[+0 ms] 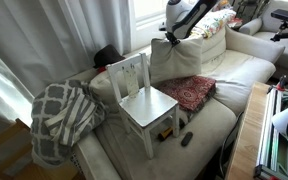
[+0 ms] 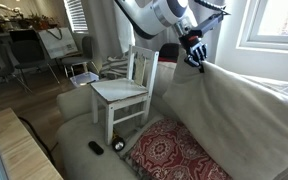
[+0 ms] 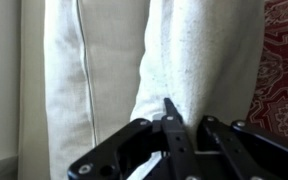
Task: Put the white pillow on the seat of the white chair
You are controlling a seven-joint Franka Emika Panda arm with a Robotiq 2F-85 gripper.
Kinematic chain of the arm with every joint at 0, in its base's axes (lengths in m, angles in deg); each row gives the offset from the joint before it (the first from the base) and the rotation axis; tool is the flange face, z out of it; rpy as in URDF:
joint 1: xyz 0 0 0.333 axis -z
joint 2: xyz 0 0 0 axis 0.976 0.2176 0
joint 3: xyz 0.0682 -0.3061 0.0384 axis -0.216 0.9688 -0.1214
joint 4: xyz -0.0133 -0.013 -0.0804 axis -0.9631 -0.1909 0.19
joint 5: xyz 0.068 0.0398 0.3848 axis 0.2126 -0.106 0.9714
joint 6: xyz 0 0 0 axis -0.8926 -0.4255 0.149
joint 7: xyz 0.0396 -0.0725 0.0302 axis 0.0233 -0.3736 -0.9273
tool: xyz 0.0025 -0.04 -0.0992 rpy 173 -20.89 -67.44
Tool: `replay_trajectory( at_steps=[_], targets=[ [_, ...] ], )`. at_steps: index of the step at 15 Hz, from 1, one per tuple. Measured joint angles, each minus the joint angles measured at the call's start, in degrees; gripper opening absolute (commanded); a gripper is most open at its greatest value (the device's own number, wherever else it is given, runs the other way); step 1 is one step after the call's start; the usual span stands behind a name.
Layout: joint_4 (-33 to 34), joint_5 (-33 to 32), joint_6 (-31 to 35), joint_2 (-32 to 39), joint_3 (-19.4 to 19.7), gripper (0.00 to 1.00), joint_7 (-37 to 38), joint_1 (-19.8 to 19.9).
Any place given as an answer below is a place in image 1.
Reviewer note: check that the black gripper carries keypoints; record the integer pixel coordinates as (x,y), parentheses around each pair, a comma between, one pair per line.
(171,35)

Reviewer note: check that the white square pillow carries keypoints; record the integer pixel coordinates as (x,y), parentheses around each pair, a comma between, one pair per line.
(175,63)

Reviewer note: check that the small white wooden chair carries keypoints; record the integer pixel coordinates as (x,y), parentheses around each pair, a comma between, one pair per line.
(147,106)

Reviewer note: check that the black mesh office chair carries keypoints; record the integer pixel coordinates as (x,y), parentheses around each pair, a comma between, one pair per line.
(250,10)

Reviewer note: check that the brown wooden chair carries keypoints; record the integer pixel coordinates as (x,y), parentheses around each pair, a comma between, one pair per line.
(4,140)

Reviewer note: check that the floral yellow blanket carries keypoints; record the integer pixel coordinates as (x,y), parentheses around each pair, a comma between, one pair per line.
(214,21)

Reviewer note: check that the white framed window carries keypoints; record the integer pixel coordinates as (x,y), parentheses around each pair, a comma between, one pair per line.
(147,8)

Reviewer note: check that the red patterned cushion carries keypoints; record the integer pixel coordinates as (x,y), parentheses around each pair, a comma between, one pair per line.
(190,91)

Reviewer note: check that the orange patterned cushion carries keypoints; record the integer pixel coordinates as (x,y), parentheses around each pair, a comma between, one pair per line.
(222,4)

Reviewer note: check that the pink folded cloth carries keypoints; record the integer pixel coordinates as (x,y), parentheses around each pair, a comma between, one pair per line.
(235,22)

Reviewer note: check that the black hat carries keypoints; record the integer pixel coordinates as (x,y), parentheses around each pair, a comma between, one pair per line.
(107,55)

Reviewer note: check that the cream fabric sofa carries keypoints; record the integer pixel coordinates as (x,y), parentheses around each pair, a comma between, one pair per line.
(197,133)

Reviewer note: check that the black remote control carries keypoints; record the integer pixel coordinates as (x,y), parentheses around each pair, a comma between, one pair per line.
(186,139)

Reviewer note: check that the red clamp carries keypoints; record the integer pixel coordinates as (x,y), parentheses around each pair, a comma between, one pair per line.
(281,82)

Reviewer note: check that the grey white striped cloth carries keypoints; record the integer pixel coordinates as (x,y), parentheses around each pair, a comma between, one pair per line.
(74,116)

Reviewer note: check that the grey white patterned blanket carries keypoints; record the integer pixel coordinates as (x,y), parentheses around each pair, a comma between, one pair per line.
(49,100)

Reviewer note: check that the white curtain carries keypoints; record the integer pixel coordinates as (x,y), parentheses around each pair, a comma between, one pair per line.
(34,40)

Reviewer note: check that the black camera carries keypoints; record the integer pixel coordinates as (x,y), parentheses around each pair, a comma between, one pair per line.
(287,15)

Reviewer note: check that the aluminium frame stand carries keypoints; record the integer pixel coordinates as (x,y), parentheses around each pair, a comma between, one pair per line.
(274,133)

